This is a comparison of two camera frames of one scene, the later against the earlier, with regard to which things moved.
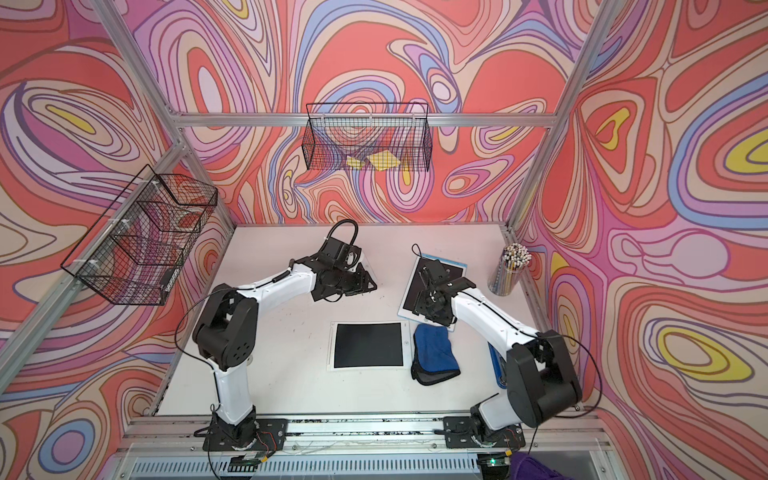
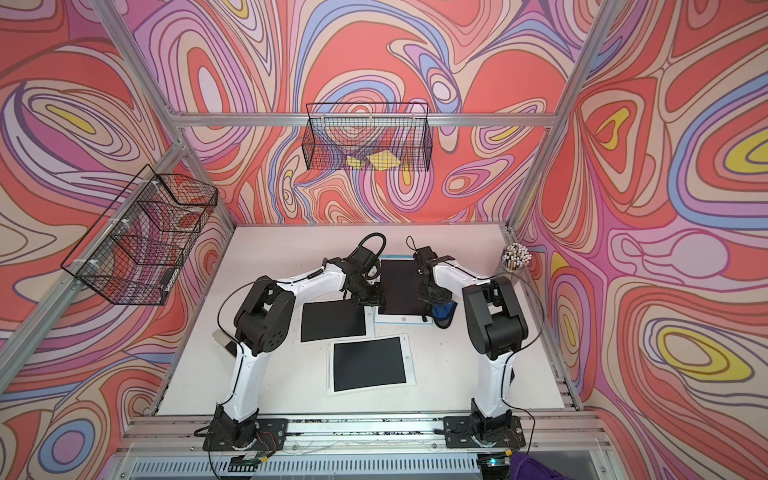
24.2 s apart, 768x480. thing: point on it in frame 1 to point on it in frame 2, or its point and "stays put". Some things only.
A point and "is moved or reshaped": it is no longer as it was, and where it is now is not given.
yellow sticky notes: [382, 160] stays put
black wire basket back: [367, 136] stays put
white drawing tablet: [369, 345] is moved or reshaped
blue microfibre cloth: [434, 360] is moved or reshaped
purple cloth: [526, 467] stays put
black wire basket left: [133, 250] stays put
